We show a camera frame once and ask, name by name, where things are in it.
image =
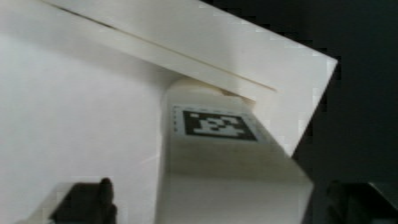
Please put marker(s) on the white square tabletop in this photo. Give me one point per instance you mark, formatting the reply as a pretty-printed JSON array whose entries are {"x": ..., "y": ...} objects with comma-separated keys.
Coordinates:
[{"x": 94, "y": 53}]

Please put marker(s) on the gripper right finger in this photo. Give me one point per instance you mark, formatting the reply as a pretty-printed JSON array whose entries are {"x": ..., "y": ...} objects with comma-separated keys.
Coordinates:
[{"x": 360, "y": 203}]

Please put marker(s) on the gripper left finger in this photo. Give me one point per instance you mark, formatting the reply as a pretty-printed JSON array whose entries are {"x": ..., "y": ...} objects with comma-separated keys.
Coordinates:
[{"x": 85, "y": 207}]

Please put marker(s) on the white table leg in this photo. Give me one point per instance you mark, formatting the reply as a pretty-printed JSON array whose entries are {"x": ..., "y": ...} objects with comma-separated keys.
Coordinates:
[{"x": 231, "y": 181}]

